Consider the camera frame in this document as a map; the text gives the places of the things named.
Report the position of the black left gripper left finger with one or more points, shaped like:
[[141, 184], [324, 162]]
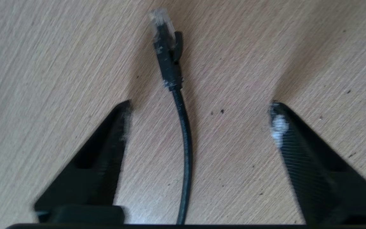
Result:
[[87, 187]]

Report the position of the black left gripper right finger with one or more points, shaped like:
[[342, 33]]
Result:
[[329, 190]]

